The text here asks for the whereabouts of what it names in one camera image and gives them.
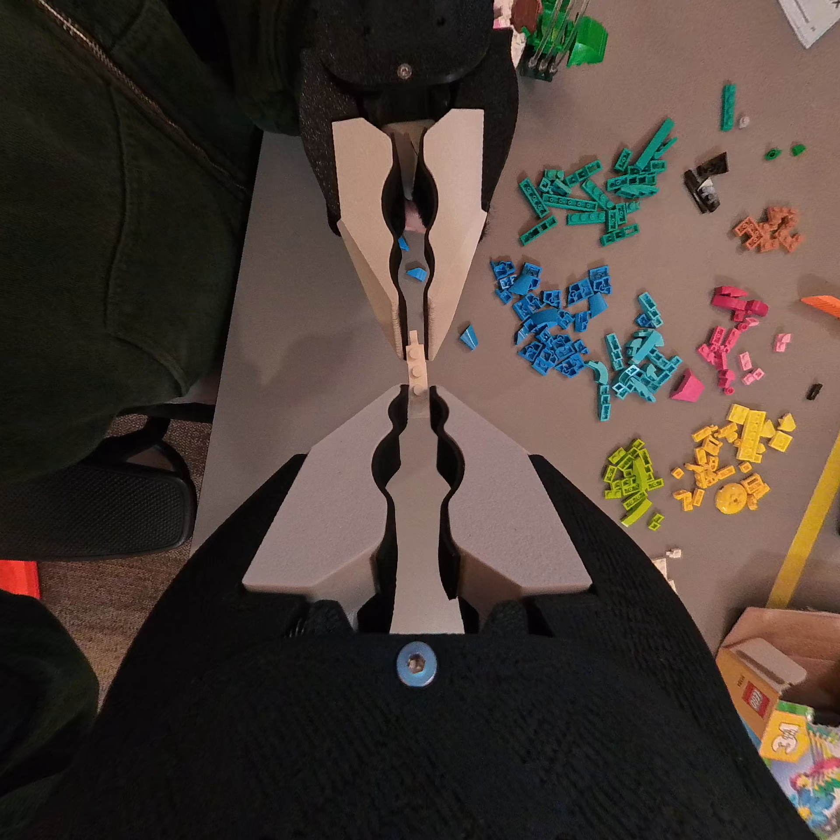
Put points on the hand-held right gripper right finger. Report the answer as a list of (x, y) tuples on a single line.
[(512, 518)]

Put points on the white lego plates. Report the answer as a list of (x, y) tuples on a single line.
[(417, 377)]

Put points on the pile of yellow lego pieces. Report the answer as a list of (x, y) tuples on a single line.
[(748, 433)]

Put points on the pile of pink lego pieces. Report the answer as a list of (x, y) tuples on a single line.
[(722, 348)]

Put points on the pile of tan lego pieces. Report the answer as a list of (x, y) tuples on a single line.
[(768, 229)]

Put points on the orange brick separator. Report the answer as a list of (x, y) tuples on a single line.
[(823, 306)]

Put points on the green lego model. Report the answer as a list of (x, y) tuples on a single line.
[(558, 39)]

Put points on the pile of blue lego pieces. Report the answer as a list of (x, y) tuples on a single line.
[(551, 328)]

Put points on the dark green cloth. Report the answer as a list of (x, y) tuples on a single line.
[(33, 722)]

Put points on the pile of turquoise lego pieces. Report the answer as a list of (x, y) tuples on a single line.
[(640, 367)]

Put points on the yellow tape strip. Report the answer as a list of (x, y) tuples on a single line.
[(807, 525)]

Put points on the yellow round lego dish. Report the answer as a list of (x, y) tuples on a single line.
[(730, 501)]

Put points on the pile of teal lego pieces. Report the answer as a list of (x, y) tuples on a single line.
[(590, 197)]

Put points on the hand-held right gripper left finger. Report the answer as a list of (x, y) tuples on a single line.
[(321, 518)]

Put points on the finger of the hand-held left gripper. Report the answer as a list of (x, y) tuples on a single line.
[(361, 184), (459, 184)]

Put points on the orange floor object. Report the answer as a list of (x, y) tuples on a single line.
[(16, 577)]

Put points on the colourful lego box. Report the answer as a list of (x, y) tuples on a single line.
[(787, 735)]

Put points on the person's dark green jacket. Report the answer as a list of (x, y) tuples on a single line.
[(98, 229)]

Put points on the magenta lego wedge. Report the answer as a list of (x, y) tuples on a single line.
[(689, 388)]

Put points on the pile of lime lego pieces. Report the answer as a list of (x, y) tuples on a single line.
[(630, 479)]

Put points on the white instruction paper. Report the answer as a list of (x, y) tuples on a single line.
[(814, 16)]

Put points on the pile of white lego pieces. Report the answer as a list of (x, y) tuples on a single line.
[(674, 553)]

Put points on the long teal lego plate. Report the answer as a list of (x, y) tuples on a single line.
[(728, 106)]

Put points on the small black lego piece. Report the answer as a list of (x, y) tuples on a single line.
[(814, 392)]

